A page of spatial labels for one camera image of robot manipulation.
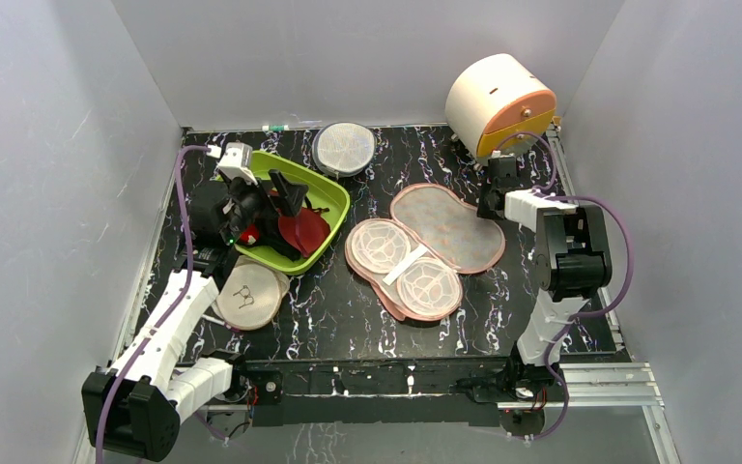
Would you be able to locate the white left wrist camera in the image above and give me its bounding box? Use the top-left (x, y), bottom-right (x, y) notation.
top-left (216, 142), bottom-right (257, 186)

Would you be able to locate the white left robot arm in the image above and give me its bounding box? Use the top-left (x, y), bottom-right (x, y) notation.
top-left (81, 169), bottom-right (311, 462)

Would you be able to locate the black bra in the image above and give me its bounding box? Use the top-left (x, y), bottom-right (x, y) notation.
top-left (254, 223), bottom-right (302, 261)

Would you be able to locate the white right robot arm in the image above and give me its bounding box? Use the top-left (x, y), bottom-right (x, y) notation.
top-left (477, 155), bottom-right (613, 400)

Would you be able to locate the maroon bra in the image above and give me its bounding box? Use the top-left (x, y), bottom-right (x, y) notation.
top-left (264, 196), bottom-right (330, 258)

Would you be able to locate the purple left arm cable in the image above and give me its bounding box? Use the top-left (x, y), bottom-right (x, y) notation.
top-left (94, 144), bottom-right (222, 464)

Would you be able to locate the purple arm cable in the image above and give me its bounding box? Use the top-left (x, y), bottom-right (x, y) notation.
top-left (94, 144), bottom-right (222, 464)
top-left (496, 130), bottom-right (636, 442)

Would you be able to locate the floral mesh laundry bag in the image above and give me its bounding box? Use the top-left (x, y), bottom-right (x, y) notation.
top-left (345, 184), bottom-right (505, 323)

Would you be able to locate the round white mini drawer cabinet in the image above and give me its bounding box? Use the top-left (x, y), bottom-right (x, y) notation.
top-left (444, 53), bottom-right (557, 165)

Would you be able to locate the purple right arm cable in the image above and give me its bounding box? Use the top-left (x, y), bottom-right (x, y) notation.
top-left (496, 130), bottom-right (636, 442)

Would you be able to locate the round grey mesh laundry bag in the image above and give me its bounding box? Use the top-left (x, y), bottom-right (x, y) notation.
top-left (312, 122), bottom-right (377, 178)

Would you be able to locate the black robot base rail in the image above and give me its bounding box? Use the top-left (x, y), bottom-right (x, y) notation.
top-left (200, 357), bottom-right (563, 436)

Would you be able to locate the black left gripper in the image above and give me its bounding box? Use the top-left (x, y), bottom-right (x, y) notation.
top-left (223, 171), bottom-right (308, 245)

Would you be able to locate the red bra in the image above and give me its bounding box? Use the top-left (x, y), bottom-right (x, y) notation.
top-left (237, 223), bottom-right (264, 247)

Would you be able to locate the green plastic basin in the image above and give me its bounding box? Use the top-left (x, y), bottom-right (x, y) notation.
top-left (234, 150), bottom-right (351, 276)

